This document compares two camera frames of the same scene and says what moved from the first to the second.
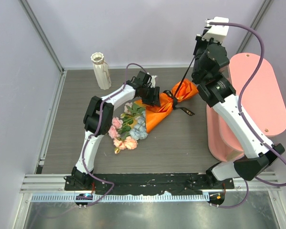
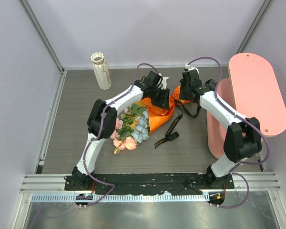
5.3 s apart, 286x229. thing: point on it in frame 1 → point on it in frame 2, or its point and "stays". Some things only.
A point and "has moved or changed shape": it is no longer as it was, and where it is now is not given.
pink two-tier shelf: (265, 103) stays
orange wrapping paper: (186, 89) has moved or changed shape
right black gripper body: (202, 46) → (184, 89)
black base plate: (145, 182) stays
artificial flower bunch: (128, 128) stays
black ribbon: (175, 107) has moved or changed shape
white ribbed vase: (102, 70) stays
